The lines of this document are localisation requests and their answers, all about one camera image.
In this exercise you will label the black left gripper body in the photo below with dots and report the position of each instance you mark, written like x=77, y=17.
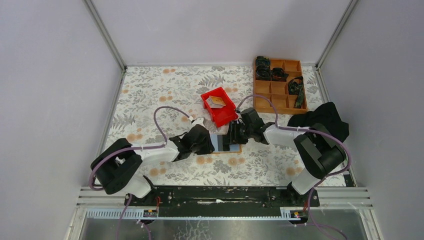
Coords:
x=204, y=148

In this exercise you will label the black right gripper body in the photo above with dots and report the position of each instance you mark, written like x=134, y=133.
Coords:
x=239, y=133

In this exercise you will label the dark credit card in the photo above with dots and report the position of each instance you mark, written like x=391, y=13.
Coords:
x=224, y=144

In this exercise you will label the yellow leather card holder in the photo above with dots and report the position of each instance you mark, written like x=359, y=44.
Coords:
x=213, y=138

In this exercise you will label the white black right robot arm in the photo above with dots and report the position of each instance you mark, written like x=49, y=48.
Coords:
x=319, y=151

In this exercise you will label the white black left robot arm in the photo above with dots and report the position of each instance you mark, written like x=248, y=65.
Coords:
x=115, y=169

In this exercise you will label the red plastic bin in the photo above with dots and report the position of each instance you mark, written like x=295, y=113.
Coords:
x=222, y=116

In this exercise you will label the brown compartment organizer tray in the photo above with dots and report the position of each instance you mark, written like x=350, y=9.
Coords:
x=288, y=97

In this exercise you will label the rolled dark belt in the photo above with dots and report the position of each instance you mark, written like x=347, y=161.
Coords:
x=263, y=74
x=262, y=61
x=278, y=74

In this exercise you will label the black cloth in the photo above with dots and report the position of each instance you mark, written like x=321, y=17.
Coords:
x=327, y=115

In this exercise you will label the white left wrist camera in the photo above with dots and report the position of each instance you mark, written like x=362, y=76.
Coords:
x=198, y=121

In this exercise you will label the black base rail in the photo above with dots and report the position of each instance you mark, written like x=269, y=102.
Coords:
x=223, y=201

